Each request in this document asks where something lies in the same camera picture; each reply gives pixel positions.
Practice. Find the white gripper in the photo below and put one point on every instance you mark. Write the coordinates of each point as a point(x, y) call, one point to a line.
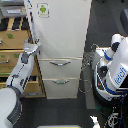
point(31, 49)

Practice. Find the white fridge door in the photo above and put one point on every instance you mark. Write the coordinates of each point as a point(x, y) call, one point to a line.
point(63, 33)

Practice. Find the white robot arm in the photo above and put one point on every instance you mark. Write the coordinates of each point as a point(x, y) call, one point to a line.
point(10, 105)

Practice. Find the green android sticker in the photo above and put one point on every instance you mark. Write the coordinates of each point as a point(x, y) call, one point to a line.
point(43, 9)

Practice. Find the wooden drawer cabinet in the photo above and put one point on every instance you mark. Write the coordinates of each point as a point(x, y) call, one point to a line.
point(13, 33)

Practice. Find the white refrigerator body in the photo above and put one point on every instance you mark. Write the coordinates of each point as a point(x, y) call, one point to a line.
point(52, 72)

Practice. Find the grey box on cabinet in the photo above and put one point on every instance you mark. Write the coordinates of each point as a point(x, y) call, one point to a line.
point(13, 11)

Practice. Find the lower fridge drawer handle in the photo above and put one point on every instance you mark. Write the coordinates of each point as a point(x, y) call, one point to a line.
point(61, 81)

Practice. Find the white blue robot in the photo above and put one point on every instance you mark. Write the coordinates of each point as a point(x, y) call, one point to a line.
point(110, 66)

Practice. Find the fridge drawer handle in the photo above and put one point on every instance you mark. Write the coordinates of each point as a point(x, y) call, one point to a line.
point(60, 63)
point(61, 81)

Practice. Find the upper fridge drawer handle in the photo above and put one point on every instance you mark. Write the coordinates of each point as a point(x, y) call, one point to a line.
point(60, 63)

